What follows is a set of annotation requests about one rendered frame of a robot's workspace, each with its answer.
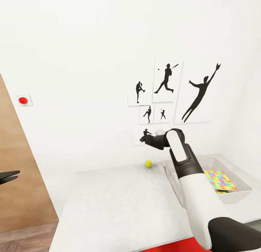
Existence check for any tennis ball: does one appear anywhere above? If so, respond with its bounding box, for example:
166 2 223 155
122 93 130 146
145 161 152 168

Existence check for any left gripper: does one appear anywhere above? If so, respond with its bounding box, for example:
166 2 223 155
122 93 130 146
0 171 20 185

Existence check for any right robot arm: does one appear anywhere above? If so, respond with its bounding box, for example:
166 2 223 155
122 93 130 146
140 129 261 252

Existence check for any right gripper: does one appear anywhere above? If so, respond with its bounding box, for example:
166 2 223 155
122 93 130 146
140 134 164 150

